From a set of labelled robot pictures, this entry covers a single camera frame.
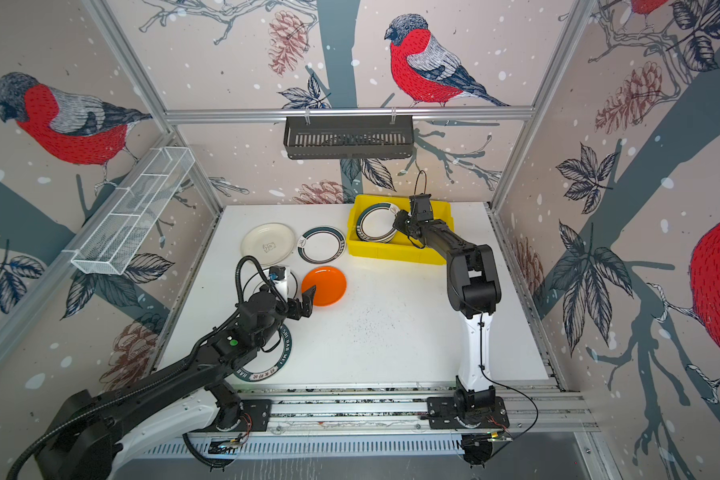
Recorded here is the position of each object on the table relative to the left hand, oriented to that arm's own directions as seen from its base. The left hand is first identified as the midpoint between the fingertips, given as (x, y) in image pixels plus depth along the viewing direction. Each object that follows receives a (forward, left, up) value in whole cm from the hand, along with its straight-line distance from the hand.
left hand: (299, 284), depth 79 cm
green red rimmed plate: (+34, -22, -12) cm, 42 cm away
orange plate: (+8, -6, -14) cm, 17 cm away
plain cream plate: (+27, +19, -16) cm, 37 cm away
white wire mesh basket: (+13, +44, +15) cm, 48 cm away
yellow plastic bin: (+21, -30, -13) cm, 39 cm away
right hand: (+30, -29, -8) cm, 42 cm away
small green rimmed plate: (+27, -1, -17) cm, 32 cm away
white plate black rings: (+10, +20, -16) cm, 27 cm away
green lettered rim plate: (-16, +10, -15) cm, 24 cm away
